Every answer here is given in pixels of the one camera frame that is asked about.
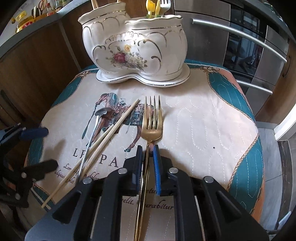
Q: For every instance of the yellow green plastic spoon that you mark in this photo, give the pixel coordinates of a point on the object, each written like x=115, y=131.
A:
x=150, y=5

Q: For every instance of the white ceramic holder tray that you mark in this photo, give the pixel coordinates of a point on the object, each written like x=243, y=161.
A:
x=143, y=82

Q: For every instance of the yellow knife holder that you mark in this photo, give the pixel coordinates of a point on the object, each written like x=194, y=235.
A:
x=39, y=12

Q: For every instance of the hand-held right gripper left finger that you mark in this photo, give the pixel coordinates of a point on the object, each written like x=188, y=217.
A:
x=138, y=162

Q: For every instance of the wooden cabinet beside oven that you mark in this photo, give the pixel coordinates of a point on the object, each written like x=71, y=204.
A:
x=277, y=97

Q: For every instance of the wooden corner cabinet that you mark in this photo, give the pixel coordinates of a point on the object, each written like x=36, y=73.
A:
x=30, y=69

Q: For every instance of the wooden chopstick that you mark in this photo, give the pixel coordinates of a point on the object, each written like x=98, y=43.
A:
x=124, y=115
x=93, y=3
x=76, y=170

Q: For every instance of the gold fork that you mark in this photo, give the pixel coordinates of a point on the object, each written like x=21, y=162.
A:
x=151, y=129

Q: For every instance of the printed quilted table mat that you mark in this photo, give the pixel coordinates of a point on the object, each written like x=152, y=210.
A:
x=196, y=129

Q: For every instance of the small silver spoon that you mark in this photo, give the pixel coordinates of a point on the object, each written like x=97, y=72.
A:
x=101, y=112

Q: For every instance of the yellow clip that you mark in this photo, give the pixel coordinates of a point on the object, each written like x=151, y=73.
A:
x=19, y=15

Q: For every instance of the white floral ceramic utensil holder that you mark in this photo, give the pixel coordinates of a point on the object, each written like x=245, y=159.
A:
x=129, y=46

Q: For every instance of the yellow lidded jar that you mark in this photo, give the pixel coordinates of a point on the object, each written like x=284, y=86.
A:
x=24, y=26

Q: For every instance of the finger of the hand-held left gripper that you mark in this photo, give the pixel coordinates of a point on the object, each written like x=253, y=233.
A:
x=44, y=168
x=34, y=133

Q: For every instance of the silver fork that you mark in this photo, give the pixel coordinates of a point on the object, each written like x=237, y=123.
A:
x=165, y=5

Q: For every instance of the stainless steel built-in oven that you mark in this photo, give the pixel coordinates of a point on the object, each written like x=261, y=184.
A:
x=208, y=41

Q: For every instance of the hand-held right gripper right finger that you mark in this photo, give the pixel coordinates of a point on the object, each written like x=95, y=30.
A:
x=156, y=166

